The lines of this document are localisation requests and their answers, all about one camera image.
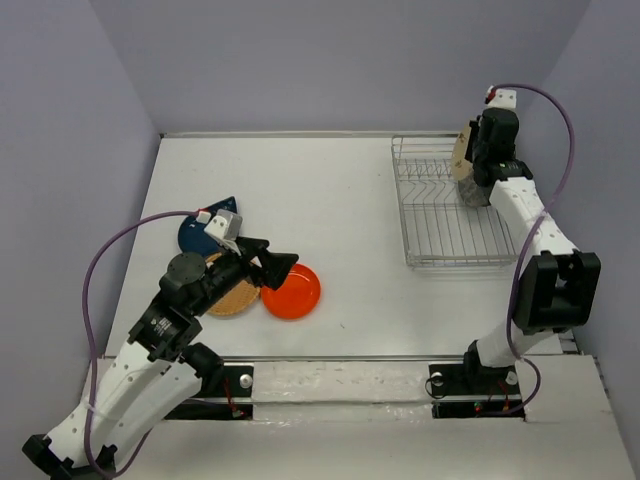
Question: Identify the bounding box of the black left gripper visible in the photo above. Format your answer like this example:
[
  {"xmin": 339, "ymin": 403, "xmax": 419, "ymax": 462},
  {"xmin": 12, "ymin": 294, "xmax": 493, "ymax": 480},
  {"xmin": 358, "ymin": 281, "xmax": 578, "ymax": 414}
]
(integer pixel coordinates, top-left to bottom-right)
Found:
[{"xmin": 193, "ymin": 235, "xmax": 300, "ymax": 315}]

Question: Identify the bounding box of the cream plate with prints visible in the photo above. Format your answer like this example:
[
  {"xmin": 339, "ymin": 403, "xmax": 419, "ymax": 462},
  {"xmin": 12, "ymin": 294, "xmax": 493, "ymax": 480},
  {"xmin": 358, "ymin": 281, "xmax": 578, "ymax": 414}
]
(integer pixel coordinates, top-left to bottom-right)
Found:
[{"xmin": 450, "ymin": 124, "xmax": 473, "ymax": 182}]

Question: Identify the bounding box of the orange glossy plate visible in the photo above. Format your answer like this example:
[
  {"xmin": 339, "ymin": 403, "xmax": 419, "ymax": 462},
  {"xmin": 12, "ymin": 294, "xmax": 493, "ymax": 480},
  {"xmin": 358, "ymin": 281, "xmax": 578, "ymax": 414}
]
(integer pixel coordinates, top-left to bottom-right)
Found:
[{"xmin": 260, "ymin": 263, "xmax": 322, "ymax": 321}]

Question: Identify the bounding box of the grey deer plate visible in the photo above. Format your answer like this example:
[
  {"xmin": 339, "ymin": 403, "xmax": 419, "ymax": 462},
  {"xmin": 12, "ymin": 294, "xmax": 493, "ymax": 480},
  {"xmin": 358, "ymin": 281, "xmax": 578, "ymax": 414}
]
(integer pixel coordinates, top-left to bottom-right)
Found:
[{"xmin": 457, "ymin": 175, "xmax": 490, "ymax": 208}]

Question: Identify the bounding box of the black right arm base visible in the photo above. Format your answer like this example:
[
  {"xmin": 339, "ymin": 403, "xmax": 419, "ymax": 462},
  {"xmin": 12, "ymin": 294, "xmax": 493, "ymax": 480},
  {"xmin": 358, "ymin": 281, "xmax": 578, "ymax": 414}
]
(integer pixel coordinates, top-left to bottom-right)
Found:
[{"xmin": 424, "ymin": 363, "xmax": 525, "ymax": 420}]

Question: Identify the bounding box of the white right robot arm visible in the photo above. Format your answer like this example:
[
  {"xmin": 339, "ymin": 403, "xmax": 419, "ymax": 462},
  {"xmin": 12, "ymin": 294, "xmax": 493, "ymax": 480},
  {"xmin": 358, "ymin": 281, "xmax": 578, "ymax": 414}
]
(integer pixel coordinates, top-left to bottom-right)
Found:
[{"xmin": 454, "ymin": 107, "xmax": 601, "ymax": 392}]

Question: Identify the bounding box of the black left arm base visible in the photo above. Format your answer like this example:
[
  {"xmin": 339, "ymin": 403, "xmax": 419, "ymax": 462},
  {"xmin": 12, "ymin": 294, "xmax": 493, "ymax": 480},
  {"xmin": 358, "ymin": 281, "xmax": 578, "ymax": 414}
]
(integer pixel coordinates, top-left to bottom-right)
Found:
[{"xmin": 164, "ymin": 363, "xmax": 254, "ymax": 421}]

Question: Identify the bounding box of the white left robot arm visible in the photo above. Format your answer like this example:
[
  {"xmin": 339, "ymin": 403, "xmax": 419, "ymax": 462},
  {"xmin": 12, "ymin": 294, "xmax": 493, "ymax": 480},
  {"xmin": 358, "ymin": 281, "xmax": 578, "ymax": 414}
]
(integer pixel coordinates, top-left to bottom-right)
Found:
[{"xmin": 22, "ymin": 237, "xmax": 299, "ymax": 479}]

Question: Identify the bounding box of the tan woven round plate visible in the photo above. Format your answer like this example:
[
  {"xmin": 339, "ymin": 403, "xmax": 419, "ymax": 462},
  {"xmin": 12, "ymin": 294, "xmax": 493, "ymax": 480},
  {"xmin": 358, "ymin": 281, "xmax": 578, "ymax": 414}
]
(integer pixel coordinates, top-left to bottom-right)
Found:
[{"xmin": 207, "ymin": 280, "xmax": 260, "ymax": 318}]

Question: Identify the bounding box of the dark blue leaf plate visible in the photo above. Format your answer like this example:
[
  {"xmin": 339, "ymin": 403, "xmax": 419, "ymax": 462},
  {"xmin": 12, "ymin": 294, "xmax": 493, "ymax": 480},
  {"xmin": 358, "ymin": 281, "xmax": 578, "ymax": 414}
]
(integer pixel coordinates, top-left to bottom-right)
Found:
[{"xmin": 177, "ymin": 196, "xmax": 238, "ymax": 257}]

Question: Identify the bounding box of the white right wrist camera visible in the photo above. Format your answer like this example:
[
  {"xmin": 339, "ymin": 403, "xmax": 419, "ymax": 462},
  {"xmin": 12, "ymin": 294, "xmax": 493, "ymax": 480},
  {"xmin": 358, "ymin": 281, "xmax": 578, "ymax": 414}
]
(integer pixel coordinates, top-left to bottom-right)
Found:
[{"xmin": 485, "ymin": 86, "xmax": 517, "ymax": 111}]

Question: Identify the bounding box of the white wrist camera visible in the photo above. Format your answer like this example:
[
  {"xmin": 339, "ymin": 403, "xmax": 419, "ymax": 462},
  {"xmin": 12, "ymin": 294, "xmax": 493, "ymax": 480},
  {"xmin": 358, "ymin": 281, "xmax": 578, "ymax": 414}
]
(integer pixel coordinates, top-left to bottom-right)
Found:
[
  {"xmin": 485, "ymin": 86, "xmax": 517, "ymax": 111},
  {"xmin": 204, "ymin": 209, "xmax": 243, "ymax": 245}
]

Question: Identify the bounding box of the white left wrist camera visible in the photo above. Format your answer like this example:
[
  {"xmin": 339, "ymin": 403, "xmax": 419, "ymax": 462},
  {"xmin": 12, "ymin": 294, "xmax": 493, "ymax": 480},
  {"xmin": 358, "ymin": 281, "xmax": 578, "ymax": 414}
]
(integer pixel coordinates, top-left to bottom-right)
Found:
[{"xmin": 204, "ymin": 209, "xmax": 243, "ymax": 245}]

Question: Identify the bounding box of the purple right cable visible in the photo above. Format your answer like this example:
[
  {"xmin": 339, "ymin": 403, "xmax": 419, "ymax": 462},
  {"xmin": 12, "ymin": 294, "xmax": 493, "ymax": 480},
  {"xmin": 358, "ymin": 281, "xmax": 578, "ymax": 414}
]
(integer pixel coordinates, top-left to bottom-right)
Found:
[{"xmin": 505, "ymin": 82, "xmax": 576, "ymax": 415}]

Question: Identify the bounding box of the purple cable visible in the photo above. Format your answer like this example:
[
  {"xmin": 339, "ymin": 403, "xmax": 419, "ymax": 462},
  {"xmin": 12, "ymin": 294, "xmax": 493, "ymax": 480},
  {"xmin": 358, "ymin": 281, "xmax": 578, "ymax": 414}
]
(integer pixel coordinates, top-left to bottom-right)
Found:
[
  {"xmin": 505, "ymin": 82, "xmax": 576, "ymax": 415},
  {"xmin": 81, "ymin": 209, "xmax": 201, "ymax": 477}
]

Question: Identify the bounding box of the silver wire dish rack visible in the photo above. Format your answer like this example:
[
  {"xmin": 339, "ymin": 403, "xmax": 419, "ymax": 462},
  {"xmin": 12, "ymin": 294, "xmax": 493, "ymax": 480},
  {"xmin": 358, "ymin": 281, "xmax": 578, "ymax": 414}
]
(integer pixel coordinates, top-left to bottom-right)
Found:
[{"xmin": 391, "ymin": 132, "xmax": 518, "ymax": 268}]

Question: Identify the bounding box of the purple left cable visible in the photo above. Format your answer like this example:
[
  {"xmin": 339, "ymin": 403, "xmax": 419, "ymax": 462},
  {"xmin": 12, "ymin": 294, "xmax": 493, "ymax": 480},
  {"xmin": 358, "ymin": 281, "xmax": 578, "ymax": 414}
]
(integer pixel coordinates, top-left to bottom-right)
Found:
[{"xmin": 81, "ymin": 209, "xmax": 201, "ymax": 477}]

